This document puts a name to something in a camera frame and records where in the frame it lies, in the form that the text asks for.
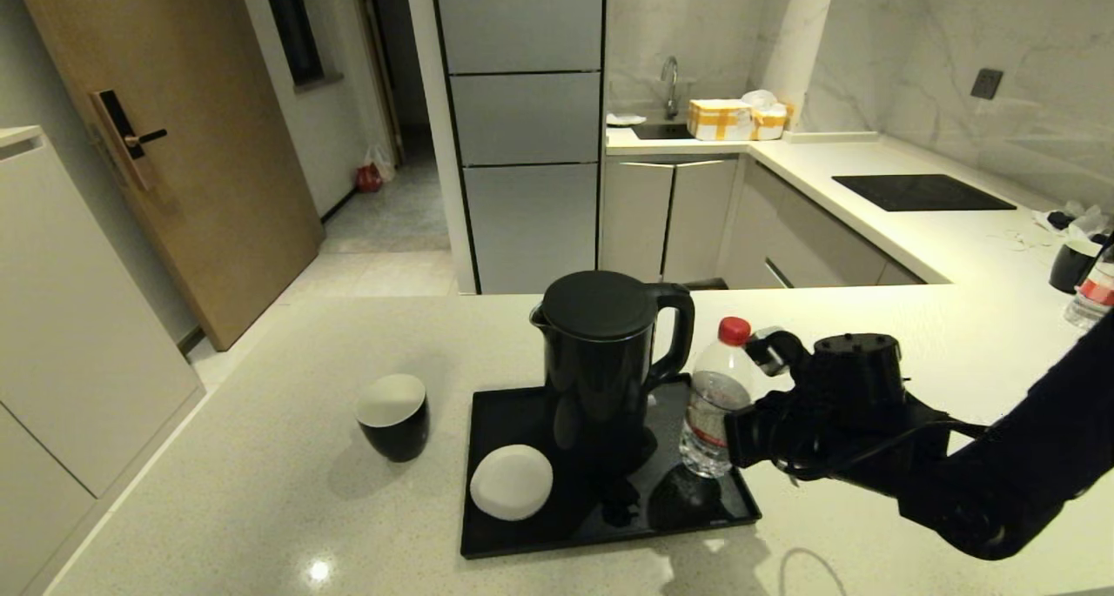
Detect clear water bottle red cap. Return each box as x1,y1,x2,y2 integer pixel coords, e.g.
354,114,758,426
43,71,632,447
1072,244,1114,331
679,316,755,479

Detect black cup white inside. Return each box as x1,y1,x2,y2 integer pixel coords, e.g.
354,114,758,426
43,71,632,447
355,373,430,463
1050,238,1106,295

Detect black electric kettle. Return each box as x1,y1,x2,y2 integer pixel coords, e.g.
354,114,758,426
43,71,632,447
528,270,696,475

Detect grey counter drawer unit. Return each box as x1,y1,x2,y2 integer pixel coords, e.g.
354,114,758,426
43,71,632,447
722,159,925,289

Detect black induction cooktop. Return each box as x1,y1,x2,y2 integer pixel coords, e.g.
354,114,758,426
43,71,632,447
832,174,1017,212

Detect grey lower cabinet door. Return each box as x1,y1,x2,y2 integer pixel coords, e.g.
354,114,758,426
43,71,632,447
661,157,739,284
601,159,675,284

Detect white round saucer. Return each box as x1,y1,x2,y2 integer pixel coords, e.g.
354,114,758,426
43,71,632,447
469,444,554,522

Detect black rectangular serving tray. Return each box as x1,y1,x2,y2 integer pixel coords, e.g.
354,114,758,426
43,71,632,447
460,378,763,560

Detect white crumpled tissue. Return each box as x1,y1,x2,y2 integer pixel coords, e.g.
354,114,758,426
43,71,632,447
1033,201,1112,242

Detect small box with yellow tape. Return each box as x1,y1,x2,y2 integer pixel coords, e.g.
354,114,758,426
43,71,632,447
752,104,795,141

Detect grey panelled refrigerator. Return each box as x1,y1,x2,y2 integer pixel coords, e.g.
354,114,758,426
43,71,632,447
426,0,607,296

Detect large box with yellow tape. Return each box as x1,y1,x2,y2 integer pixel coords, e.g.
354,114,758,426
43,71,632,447
688,99,755,142

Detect brown wooden door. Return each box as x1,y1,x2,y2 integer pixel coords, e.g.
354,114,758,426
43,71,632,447
9,0,325,352

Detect dark window panel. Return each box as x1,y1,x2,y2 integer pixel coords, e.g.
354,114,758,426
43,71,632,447
258,0,325,89

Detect white tall cabinet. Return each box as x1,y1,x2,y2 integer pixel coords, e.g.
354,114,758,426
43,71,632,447
0,126,205,596

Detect black electronic door lock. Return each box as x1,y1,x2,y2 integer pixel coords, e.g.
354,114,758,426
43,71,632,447
89,90,168,191

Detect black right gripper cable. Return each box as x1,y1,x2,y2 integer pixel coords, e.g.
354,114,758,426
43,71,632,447
766,405,993,486

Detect thin white cable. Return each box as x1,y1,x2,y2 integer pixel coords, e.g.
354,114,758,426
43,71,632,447
988,227,1056,251

